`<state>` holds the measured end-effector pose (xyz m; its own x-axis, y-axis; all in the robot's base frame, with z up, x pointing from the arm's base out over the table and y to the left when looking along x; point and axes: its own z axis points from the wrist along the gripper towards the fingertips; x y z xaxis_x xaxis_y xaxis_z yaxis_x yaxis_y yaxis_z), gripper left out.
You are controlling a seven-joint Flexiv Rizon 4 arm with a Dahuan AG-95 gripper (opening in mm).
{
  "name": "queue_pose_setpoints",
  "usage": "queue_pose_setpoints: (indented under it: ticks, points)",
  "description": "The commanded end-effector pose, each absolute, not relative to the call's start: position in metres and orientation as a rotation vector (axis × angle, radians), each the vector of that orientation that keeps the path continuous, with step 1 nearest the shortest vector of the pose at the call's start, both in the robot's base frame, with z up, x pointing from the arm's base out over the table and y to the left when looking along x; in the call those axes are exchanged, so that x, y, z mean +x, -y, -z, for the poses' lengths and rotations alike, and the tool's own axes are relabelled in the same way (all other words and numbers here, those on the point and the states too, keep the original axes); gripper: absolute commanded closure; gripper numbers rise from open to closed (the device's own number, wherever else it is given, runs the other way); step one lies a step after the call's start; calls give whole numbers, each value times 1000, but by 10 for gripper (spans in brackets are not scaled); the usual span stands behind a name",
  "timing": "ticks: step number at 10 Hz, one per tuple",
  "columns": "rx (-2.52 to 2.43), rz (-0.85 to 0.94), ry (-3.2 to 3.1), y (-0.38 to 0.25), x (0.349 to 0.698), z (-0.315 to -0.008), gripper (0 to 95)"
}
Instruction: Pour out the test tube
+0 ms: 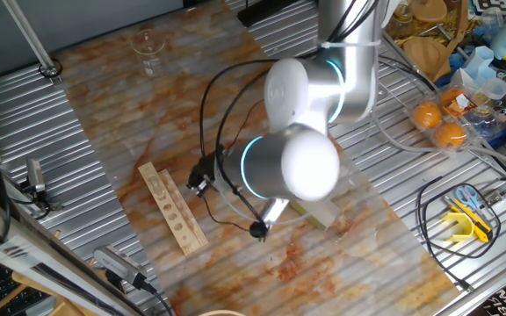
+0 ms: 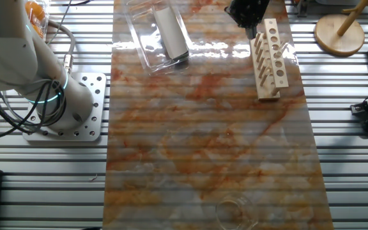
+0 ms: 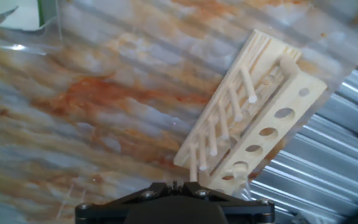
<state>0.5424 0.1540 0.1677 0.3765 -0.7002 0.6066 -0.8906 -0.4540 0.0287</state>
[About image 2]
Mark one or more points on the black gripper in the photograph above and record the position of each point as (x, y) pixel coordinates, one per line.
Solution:
(248, 12)

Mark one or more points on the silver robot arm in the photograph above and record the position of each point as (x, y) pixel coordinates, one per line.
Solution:
(5, 48)

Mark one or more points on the wooden test tube rack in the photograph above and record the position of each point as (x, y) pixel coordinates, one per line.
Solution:
(280, 76)

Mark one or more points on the dark metal clamp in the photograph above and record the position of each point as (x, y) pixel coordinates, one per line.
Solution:
(301, 8)

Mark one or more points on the grey rectangular block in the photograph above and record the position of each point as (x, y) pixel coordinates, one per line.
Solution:
(171, 32)

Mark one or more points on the wooden pole stand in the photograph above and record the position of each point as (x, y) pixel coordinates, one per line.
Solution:
(331, 38)

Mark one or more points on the clear plastic tray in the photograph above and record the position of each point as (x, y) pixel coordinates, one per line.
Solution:
(145, 48)

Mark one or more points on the orange marble pattern mat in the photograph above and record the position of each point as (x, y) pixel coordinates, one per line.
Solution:
(187, 143)

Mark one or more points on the clear glass beaker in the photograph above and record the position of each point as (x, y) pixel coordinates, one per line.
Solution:
(235, 212)

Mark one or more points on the orange fruit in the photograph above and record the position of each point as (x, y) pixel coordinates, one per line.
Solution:
(39, 30)
(35, 11)

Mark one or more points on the small pink scrap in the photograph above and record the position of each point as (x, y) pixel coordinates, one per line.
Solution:
(93, 178)

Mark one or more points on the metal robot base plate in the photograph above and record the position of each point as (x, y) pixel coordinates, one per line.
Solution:
(99, 99)

